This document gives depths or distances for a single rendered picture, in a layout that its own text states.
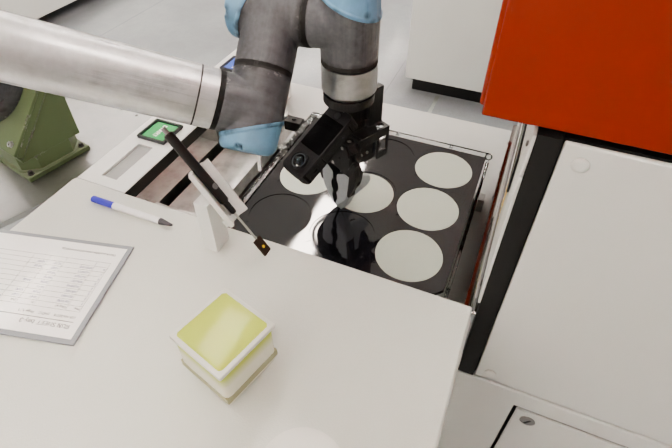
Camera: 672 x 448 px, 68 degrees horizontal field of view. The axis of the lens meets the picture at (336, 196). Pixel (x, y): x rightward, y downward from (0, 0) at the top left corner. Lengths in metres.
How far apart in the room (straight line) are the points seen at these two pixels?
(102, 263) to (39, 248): 0.10
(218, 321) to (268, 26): 0.35
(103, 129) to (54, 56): 0.64
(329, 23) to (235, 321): 0.35
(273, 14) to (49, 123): 0.62
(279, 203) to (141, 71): 0.33
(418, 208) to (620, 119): 0.44
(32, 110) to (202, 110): 0.54
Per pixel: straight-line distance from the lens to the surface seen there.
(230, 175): 0.92
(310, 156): 0.68
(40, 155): 1.14
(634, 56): 0.42
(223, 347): 0.51
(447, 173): 0.90
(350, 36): 0.61
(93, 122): 1.27
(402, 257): 0.75
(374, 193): 0.84
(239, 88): 0.61
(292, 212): 0.81
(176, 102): 0.61
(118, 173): 0.86
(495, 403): 0.80
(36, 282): 0.73
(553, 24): 0.41
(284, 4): 0.63
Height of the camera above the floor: 1.46
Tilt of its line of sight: 43 degrees down
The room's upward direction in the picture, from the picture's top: straight up
